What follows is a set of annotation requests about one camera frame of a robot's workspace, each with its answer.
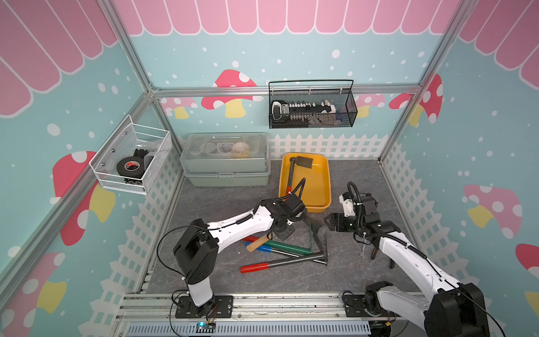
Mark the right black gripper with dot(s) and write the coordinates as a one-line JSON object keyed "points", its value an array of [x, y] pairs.
{"points": [[338, 226]]}

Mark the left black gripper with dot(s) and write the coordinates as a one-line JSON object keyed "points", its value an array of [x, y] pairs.
{"points": [[285, 233]]}

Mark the wooden-handled hatchet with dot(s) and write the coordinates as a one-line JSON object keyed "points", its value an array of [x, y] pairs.
{"points": [[257, 243]]}

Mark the red-handled small hoe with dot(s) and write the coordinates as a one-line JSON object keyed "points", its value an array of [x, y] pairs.
{"points": [[300, 161]]}

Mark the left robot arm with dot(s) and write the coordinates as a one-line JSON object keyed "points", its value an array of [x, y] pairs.
{"points": [[197, 249]]}

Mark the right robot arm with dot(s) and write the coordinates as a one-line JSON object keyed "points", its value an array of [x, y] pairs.
{"points": [[447, 306]]}

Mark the yellow plastic storage tray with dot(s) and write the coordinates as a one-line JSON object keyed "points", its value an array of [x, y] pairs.
{"points": [[317, 191]]}

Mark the translucent green storage box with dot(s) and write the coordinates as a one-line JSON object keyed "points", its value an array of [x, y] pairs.
{"points": [[227, 159]]}

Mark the white socket bit set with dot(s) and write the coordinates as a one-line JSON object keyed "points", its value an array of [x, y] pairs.
{"points": [[302, 113]]}

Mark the green circuit board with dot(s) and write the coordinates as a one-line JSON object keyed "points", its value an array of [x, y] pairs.
{"points": [[205, 327]]}

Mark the black tape roll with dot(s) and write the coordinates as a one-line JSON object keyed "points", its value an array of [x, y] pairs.
{"points": [[131, 167]]}

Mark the black wire mesh basket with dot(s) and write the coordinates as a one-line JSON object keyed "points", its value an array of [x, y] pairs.
{"points": [[337, 91]]}

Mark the white wire wall basket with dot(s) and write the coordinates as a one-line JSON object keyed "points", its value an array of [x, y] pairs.
{"points": [[131, 140]]}

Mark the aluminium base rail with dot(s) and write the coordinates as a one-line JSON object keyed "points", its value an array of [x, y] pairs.
{"points": [[262, 314]]}

